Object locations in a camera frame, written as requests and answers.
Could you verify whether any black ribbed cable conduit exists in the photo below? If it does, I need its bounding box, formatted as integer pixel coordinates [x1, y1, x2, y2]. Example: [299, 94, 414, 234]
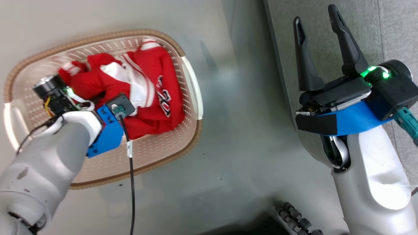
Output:
[275, 202, 324, 235]

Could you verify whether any red and white garment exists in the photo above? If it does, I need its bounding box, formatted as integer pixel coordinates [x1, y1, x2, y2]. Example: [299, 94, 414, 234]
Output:
[58, 39, 185, 140]

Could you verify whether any beige plastic laundry basket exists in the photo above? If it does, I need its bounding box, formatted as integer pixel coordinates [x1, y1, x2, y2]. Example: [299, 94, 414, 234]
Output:
[3, 29, 203, 190]

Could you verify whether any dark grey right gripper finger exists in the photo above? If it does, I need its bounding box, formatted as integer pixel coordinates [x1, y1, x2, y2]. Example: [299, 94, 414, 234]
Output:
[293, 16, 326, 92]
[328, 4, 370, 76]

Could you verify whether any grey fabric sofa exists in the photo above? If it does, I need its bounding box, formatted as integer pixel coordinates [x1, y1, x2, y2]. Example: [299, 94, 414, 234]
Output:
[264, 0, 418, 185]

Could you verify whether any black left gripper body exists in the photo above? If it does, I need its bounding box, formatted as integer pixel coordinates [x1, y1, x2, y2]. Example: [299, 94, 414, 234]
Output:
[33, 74, 96, 118]

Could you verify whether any teal cable connector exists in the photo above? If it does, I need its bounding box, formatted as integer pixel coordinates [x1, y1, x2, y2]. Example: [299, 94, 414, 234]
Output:
[393, 107, 418, 146]

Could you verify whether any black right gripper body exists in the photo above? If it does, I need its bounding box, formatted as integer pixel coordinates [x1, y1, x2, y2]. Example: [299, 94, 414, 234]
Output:
[299, 60, 418, 121]

